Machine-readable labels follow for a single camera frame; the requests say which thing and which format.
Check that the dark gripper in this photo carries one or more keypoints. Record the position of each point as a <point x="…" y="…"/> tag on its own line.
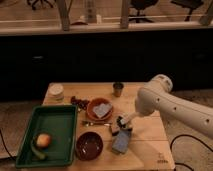
<point x="123" y="124"/>

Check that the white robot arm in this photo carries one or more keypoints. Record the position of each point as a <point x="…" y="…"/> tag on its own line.
<point x="155" y="95"/>

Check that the grey sponge in bowl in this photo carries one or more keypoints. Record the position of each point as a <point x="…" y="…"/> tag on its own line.
<point x="102" y="109"/>

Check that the orange bowl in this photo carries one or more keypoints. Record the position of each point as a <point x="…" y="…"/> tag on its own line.
<point x="95" y="102"/>

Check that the purple bowl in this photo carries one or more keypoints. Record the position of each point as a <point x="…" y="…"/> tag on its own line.
<point x="89" y="146"/>

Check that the metal cup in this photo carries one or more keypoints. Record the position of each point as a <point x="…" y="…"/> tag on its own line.
<point x="117" y="88"/>

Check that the metal fork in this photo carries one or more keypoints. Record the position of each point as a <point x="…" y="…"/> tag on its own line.
<point x="89" y="123"/>

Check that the dark grapes bunch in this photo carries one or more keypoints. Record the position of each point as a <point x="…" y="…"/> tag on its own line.
<point x="82" y="104"/>

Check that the green plastic tray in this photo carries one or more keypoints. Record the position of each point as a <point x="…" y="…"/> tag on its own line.
<point x="60" y="123"/>

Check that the cream round container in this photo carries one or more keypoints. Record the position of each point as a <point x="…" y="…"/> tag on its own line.
<point x="56" y="91"/>

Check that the orange apple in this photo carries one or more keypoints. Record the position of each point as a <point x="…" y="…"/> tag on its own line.
<point x="43" y="140"/>

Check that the green cucumber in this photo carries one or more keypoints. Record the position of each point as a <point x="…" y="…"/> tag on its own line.
<point x="40" y="155"/>

